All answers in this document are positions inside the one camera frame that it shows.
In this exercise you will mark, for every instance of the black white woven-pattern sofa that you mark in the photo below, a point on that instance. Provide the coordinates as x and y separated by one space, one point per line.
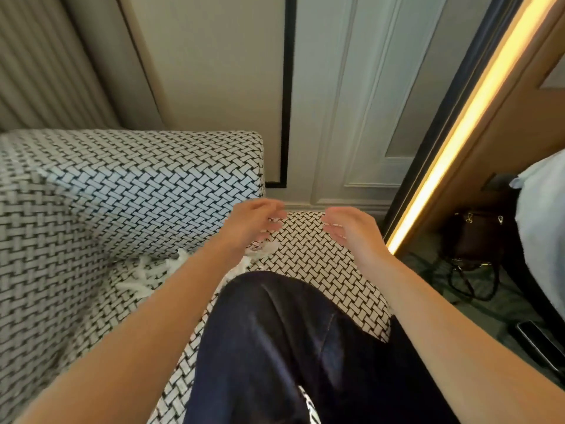
88 194

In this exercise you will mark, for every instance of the pleated beige curtain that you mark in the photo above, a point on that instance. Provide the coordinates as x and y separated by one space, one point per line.
53 61

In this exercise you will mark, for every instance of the person's left hand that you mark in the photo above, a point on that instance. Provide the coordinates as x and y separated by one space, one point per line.
251 225

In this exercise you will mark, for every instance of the dark bed base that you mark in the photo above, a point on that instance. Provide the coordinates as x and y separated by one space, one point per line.
529 287

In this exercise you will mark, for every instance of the wooden headboard panel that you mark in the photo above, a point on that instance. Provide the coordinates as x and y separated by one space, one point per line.
516 119

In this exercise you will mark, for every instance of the person's striped shirt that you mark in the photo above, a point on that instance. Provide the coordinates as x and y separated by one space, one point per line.
309 406

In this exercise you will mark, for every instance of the lit yellow light strip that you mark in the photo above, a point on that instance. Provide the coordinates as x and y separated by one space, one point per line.
468 119

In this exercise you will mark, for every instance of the person's left forearm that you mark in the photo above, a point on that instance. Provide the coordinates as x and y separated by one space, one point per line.
128 340

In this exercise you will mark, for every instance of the black smartphone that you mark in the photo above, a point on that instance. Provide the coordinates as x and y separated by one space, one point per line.
536 344

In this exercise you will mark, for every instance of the person's right hand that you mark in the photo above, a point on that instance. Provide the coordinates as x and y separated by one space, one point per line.
357 234

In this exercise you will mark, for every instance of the person's right forearm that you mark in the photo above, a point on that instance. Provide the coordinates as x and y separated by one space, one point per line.
468 344

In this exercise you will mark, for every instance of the brown handbag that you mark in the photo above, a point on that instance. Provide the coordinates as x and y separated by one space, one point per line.
481 236

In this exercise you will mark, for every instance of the pile of white paper scraps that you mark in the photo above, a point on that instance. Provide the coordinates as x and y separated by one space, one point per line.
150 273

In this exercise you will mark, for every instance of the white bed sheet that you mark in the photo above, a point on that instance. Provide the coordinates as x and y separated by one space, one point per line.
545 229

